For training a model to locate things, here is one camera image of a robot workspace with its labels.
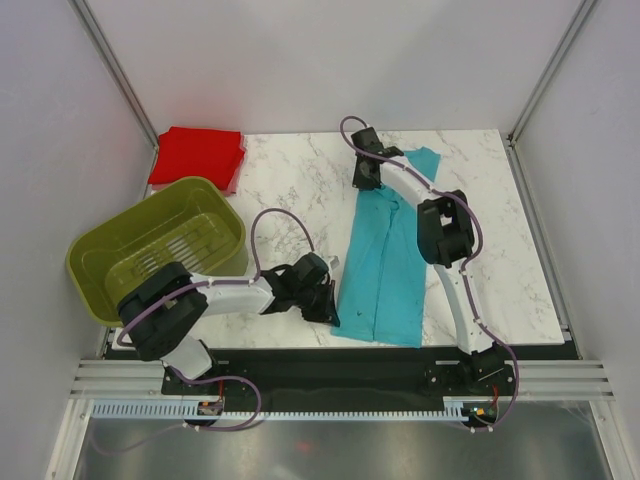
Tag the left aluminium frame post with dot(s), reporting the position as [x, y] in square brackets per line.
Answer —
[96, 34]

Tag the aluminium rail profile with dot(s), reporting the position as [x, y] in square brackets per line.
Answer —
[117, 379]

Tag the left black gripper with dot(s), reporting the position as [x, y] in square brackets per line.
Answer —
[326, 312]

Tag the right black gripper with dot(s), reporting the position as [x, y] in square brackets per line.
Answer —
[359, 183]

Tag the folded red t shirt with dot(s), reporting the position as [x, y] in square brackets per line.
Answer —
[216, 155]

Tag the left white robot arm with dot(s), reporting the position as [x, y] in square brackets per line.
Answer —
[159, 314]

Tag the teal t shirt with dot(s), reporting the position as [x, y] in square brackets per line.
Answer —
[383, 285]

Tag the aluminium frame post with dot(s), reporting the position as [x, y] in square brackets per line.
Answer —
[573, 30]
[96, 34]

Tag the right aluminium frame post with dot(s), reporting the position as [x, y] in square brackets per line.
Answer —
[573, 30]

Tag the white slotted cable duct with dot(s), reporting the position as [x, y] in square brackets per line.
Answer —
[195, 410]

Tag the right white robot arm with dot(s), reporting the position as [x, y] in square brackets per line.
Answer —
[449, 237]

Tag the olive green plastic basket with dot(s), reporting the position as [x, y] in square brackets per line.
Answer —
[190, 222]

